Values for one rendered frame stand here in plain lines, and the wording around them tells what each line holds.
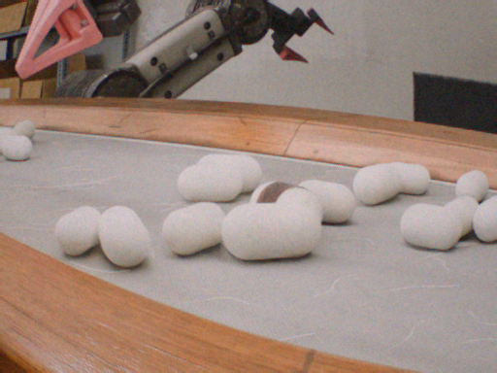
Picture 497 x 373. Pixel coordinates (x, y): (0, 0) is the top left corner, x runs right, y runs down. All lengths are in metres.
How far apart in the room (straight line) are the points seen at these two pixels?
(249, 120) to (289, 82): 2.21
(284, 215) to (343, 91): 2.39
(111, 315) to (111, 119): 0.53
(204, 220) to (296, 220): 0.04
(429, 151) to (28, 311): 0.36
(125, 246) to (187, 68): 0.83
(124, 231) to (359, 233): 0.11
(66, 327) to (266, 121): 0.43
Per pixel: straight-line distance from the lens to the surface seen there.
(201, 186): 0.39
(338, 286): 0.27
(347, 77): 2.67
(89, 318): 0.17
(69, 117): 0.75
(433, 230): 0.30
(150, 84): 1.05
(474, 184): 0.40
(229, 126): 0.59
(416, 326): 0.23
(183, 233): 0.29
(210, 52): 1.13
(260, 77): 2.86
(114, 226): 0.28
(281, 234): 0.29
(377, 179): 0.39
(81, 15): 0.58
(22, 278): 0.19
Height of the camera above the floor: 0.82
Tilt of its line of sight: 11 degrees down
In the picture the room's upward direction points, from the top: straight up
